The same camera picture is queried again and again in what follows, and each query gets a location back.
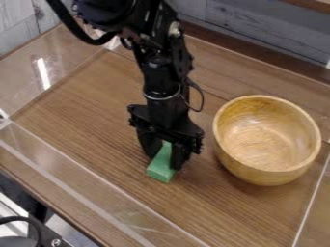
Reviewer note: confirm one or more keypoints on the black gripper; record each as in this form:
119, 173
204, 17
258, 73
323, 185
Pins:
162, 120

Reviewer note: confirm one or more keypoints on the green rectangular block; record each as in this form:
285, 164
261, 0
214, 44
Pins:
158, 169

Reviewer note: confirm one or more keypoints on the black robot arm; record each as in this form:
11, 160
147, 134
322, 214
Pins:
150, 30

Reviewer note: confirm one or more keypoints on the light brown wooden bowl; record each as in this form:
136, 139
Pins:
267, 139

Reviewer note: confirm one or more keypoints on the clear acrylic tray wall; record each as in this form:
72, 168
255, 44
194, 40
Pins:
78, 161

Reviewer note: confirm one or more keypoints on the black metal mount plate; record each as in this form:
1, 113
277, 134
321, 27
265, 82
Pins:
51, 239

